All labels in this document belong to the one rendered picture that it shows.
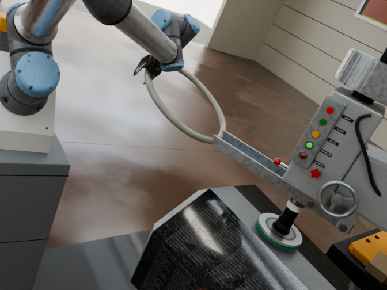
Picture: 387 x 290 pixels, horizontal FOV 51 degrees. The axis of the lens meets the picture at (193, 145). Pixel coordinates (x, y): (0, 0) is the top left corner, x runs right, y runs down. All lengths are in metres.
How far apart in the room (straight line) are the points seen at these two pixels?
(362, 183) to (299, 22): 8.53
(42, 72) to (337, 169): 1.14
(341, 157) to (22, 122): 1.25
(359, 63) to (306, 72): 7.99
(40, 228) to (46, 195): 0.19
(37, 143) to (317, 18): 8.47
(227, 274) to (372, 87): 0.94
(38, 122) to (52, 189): 0.29
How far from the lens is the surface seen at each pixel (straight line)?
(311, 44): 9.64
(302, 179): 1.67
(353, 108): 1.57
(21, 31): 1.56
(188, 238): 1.91
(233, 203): 1.98
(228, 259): 1.83
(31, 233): 1.99
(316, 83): 9.33
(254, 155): 1.87
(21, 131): 1.75
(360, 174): 1.64
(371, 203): 1.67
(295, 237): 1.90
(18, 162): 1.73
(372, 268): 2.28
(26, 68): 1.53
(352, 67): 1.58
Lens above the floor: 1.81
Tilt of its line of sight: 24 degrees down
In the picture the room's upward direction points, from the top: 24 degrees clockwise
